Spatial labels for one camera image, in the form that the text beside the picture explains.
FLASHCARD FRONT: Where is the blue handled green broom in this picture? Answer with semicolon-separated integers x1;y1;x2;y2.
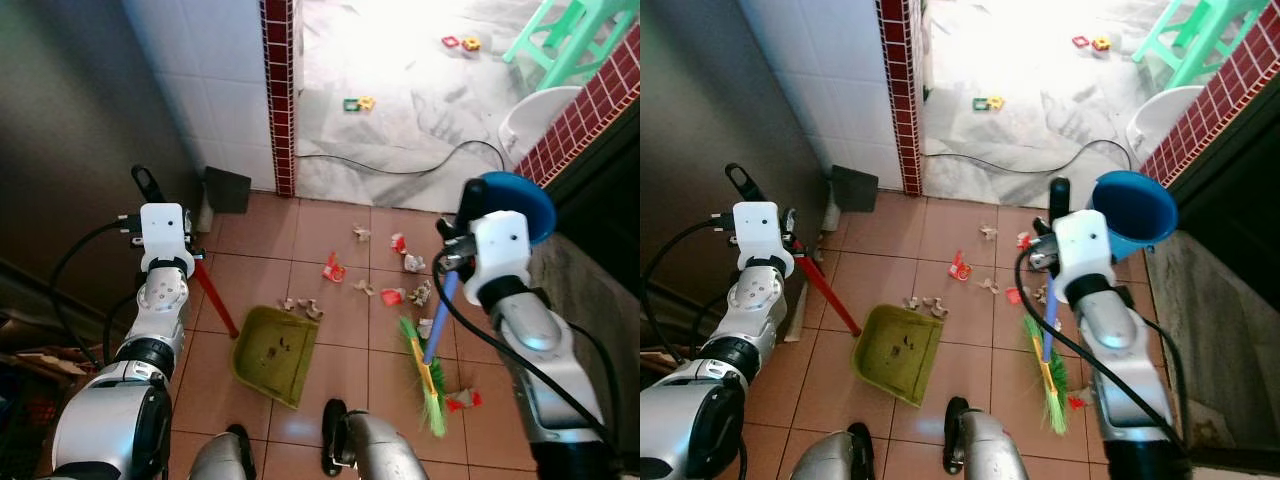
1020;295;1071;436
398;268;461;439

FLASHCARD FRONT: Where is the green dustpan with red handle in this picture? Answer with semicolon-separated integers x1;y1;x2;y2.
725;163;944;408
130;165;321;409

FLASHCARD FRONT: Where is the dark grey square block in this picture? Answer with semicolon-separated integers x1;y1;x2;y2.
203;167;253;214

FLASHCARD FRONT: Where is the blue plastic bucket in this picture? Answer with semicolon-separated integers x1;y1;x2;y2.
470;172;558;246
1090;170;1179;261

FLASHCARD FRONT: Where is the white plastic basin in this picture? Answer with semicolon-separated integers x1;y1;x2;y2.
1127;85;1206;166
498;85;584;166

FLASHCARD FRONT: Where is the stainless steel refrigerator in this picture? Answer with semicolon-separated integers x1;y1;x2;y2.
640;0;836;301
0;0;206;291

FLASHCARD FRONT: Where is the red tiled concrete counter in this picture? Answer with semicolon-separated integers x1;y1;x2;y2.
1140;20;1280;471
515;25;641;480

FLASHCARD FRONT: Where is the mint green plastic stool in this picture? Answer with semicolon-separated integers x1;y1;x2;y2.
1135;0;1271;89
503;0;641;91

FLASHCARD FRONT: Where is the silver robot right leg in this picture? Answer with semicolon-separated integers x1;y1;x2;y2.
943;397;1031;480
320;398;433;480

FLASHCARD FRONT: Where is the silver robot leg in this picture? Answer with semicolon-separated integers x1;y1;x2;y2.
943;397;1031;480
790;423;881;480
188;425;257;480
320;398;433;480

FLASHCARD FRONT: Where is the silver robot left leg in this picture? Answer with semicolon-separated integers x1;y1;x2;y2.
790;423;881;480
188;425;257;480

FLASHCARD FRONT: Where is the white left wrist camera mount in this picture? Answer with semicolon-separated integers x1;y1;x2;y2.
138;203;196;276
733;202;791;276

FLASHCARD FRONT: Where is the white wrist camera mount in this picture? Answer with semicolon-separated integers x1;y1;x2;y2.
733;202;791;276
1053;208;1113;301
468;210;533;306
138;203;196;276

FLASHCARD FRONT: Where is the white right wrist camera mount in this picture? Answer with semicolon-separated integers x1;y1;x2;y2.
468;210;533;306
1053;208;1113;301

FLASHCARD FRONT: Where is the black floor cable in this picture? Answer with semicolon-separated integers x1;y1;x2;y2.
925;138;1136;179
295;138;511;179

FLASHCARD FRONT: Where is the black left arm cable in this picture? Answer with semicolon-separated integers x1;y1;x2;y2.
642;212;736;351
47;215;141;366

